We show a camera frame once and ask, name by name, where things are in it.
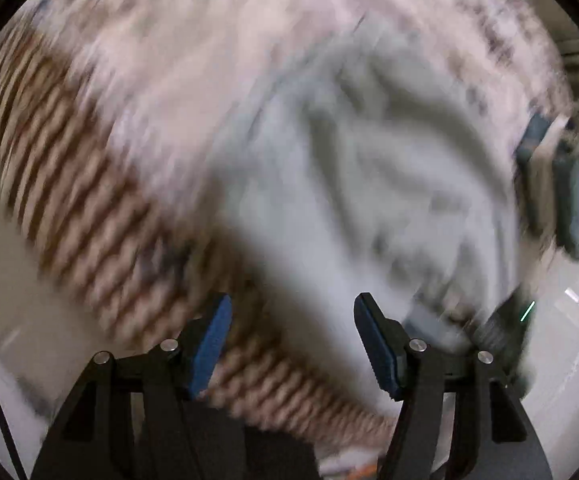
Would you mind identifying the light grey fleece pants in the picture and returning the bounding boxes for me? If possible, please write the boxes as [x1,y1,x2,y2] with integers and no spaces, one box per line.
[209,21,517,415]

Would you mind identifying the floral plaid fleece blanket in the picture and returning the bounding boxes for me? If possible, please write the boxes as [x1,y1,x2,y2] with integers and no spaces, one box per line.
[0,0,574,450]

